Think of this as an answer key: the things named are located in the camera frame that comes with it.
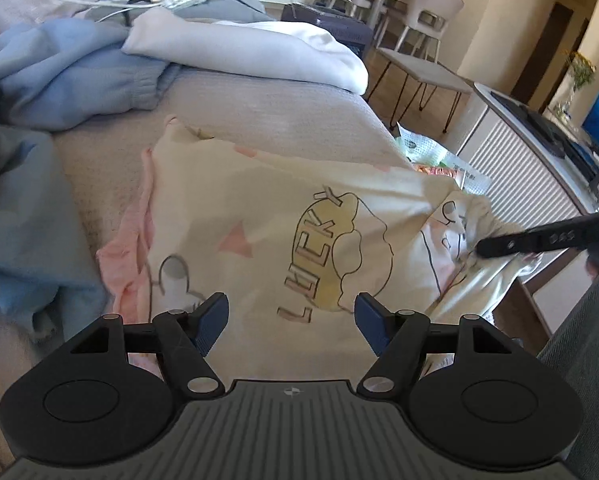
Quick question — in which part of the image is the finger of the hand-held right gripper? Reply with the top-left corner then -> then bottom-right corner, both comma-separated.
476,215 -> 599,260

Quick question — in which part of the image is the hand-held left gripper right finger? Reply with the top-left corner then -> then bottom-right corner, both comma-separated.
354,291 -> 523,396

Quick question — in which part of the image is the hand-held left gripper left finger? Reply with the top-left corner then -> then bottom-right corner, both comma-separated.
69,291 -> 229,396

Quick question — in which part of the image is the printed cream pajama top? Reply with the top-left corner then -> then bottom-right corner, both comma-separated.
96,115 -> 545,381

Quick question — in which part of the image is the light blue top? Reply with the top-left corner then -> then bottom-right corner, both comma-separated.
0,95 -> 110,346

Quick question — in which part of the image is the white sweatshirt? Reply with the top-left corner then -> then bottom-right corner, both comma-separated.
122,7 -> 370,96

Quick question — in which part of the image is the white ribbed cabinet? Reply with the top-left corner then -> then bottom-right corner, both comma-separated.
457,80 -> 599,241

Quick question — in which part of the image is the plastic bag of snacks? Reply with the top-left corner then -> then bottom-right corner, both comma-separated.
394,122 -> 493,196

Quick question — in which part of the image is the person's grey trousers leg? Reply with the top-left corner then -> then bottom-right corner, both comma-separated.
537,247 -> 599,480

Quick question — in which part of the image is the vase of yellow flowers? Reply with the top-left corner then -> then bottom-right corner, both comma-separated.
554,50 -> 597,121

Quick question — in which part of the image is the dark wooden interior door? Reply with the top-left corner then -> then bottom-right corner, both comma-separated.
539,2 -> 590,116

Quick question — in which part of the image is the grey hairpin-leg coffee table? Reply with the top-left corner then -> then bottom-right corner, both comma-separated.
367,47 -> 475,133

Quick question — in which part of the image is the dark purple heater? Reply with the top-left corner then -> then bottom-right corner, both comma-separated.
279,2 -> 375,58

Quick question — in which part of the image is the grey cushion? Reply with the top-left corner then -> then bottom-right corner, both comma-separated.
99,0 -> 280,26

